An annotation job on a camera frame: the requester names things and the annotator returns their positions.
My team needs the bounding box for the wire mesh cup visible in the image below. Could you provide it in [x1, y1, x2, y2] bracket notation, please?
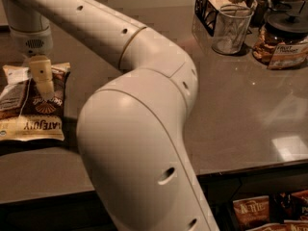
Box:
[212, 4, 253, 55]

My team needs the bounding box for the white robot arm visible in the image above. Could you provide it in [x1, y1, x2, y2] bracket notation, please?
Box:
[7, 0, 219, 231]

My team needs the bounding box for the Kettle chip bag in drawer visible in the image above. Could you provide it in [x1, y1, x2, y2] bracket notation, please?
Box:
[233, 195, 270, 231]

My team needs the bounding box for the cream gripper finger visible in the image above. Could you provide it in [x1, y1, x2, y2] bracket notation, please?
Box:
[29, 55, 54, 100]

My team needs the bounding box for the glass jar with black lid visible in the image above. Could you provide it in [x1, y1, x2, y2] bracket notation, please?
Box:
[252, 12, 308, 69]

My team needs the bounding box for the black wire basket organizer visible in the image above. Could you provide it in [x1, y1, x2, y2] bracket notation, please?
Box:
[194, 0, 253, 36]

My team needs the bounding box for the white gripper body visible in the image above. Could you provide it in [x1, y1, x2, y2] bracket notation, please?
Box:
[2, 0, 53, 57]

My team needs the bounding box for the brown Late July chip bag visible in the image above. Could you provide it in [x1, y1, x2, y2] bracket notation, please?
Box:
[0, 63, 70, 141]

